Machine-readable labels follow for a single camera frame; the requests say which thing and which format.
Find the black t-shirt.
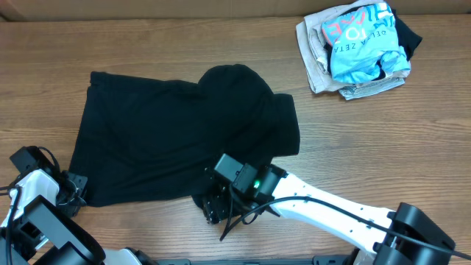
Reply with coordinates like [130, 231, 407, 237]
[69, 64, 300, 207]

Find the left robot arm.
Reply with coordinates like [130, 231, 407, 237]
[1, 146, 154, 265]

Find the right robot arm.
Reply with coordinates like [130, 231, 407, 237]
[202, 155, 456, 264]

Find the grey patterned folded garment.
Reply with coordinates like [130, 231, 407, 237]
[339, 70, 410, 100]

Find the beige folded garment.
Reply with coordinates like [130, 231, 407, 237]
[296, 0, 382, 93]

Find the light blue printed t-shirt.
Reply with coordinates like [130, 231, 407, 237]
[321, 2, 411, 85]

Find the black garment in pile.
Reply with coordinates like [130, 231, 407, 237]
[323, 6, 423, 81]

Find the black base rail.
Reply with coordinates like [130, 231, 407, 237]
[155, 255, 353, 265]

